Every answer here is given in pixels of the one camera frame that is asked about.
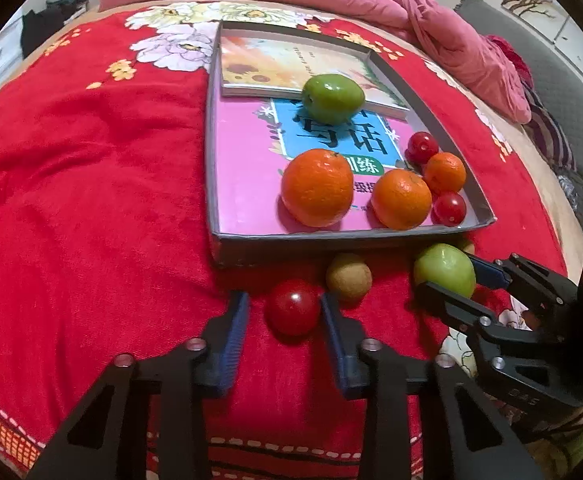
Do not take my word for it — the green apple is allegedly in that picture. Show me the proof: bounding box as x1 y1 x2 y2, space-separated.
413 243 477 298
301 74 365 126

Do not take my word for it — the red cherry tomato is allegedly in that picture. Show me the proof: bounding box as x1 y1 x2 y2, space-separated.
264 278 321 339
433 192 467 226
405 131 439 166

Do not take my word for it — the small orange tangerine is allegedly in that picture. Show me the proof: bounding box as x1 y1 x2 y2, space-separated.
423 152 467 195

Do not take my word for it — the large orange tangerine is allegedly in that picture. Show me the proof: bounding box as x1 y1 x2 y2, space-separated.
281 148 354 228

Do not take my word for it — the small brown longan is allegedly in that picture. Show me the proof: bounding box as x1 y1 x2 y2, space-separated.
456 238 476 255
326 254 373 302

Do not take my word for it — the striped pillow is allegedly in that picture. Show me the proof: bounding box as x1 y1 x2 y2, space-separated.
523 82 577 171

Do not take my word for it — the grey headboard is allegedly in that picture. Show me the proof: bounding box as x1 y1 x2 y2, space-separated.
455 0 583 179

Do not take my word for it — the red floral blanket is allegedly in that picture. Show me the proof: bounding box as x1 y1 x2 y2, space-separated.
0 1 568 480

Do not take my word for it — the pink Chinese workbook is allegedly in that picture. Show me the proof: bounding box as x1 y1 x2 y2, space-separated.
210 99 433 235

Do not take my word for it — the sunflower cover book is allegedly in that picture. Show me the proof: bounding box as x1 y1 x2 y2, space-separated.
219 30 409 119

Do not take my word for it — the black bag on floor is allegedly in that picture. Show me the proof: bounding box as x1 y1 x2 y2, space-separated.
20 0 90 58

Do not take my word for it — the tree wall painting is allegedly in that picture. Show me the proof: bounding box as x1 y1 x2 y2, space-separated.
501 0 569 42

